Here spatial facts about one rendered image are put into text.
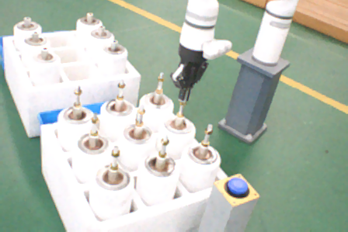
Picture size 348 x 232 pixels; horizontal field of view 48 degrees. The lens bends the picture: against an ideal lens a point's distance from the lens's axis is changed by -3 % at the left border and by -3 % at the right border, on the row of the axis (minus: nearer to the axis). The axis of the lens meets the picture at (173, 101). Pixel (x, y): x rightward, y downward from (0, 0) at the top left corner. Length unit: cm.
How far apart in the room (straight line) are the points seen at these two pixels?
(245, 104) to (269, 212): 39
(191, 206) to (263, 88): 57
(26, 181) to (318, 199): 92
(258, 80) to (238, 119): 18
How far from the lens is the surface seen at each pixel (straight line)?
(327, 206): 139
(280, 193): 135
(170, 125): 106
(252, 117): 145
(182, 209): 97
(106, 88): 136
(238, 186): 82
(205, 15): 88
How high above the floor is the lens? 88
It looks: 33 degrees down
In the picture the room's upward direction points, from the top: 12 degrees clockwise
